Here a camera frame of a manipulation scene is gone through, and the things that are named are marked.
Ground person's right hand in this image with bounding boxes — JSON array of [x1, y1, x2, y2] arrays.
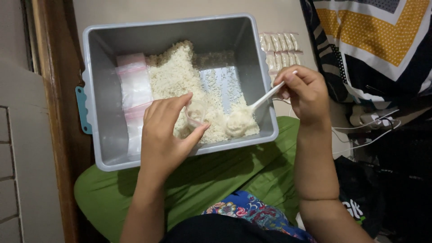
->
[[273, 65, 331, 128]]

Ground person's left hand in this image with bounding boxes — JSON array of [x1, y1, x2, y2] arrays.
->
[[140, 93, 211, 176]]

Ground white plastic spoon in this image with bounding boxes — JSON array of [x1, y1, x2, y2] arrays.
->
[[225, 70, 299, 138]]

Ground small clear plastic bag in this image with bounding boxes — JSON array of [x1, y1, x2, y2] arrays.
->
[[184, 99, 207, 130]]

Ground row of filled rice packets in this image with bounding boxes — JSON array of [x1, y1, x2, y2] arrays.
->
[[259, 32, 304, 78]]

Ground white charger adapter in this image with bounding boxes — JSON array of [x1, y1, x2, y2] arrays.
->
[[350, 107, 395, 128]]

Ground patterned yellow black blanket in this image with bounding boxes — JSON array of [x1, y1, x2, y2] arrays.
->
[[300, 0, 432, 112]]

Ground heap of white rice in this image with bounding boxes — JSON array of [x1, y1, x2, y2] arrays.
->
[[147, 40, 260, 144]]

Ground blue floral cloth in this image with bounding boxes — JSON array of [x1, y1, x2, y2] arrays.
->
[[202, 191, 318, 243]]

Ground black bag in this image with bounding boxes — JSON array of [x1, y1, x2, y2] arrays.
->
[[334, 155, 432, 243]]

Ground stack of clear zip bags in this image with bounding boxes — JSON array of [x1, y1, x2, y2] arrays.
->
[[115, 53, 154, 157]]

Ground person's black shirt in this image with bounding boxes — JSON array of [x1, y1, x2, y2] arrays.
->
[[160, 213, 308, 243]]

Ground grey plastic storage bin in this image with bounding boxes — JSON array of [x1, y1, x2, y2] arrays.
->
[[75, 13, 280, 172]]

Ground white cable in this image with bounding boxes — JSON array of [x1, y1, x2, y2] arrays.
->
[[332, 120, 402, 155], [332, 109, 401, 131]]

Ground brown wooden door frame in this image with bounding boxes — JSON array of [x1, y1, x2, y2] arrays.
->
[[32, 0, 96, 243]]

